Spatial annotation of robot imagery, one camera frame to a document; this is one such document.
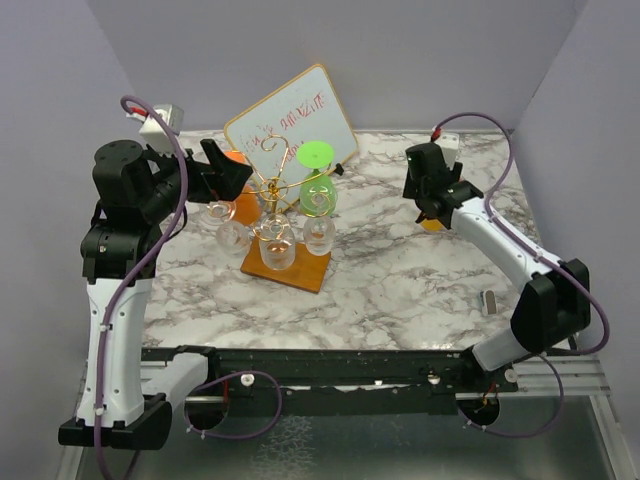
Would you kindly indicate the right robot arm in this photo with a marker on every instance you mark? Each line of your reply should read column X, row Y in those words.
column 552, row 304

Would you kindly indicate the small grey block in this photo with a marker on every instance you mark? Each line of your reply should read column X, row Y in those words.
column 488, row 302

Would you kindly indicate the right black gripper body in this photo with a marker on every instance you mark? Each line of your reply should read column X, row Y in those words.
column 410, row 188

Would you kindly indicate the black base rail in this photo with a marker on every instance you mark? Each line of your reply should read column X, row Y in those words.
column 338, row 382

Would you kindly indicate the clear ribbed goblet glass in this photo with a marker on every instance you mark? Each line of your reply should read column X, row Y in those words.
column 276, row 241

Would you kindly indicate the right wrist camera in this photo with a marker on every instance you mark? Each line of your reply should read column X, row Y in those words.
column 449, row 142

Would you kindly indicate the clear glass hanging on rack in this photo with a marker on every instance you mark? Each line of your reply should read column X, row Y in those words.
column 319, row 230

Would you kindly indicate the orange plastic wine glass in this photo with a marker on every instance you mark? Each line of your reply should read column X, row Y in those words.
column 247, row 206

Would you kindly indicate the white board yellow frame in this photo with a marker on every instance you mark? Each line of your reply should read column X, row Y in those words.
column 304, row 109

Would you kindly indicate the green plastic wine glass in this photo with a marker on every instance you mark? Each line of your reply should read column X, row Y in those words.
column 318, row 157

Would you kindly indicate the yellow plastic wine glass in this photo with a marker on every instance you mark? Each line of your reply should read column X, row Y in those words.
column 429, row 224

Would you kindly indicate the gold wire glass rack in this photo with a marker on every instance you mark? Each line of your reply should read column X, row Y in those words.
column 275, row 195

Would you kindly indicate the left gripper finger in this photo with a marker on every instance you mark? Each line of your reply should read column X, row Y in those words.
column 219, row 162
column 229, row 178

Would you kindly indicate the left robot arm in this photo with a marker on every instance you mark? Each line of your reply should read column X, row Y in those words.
column 138, row 189

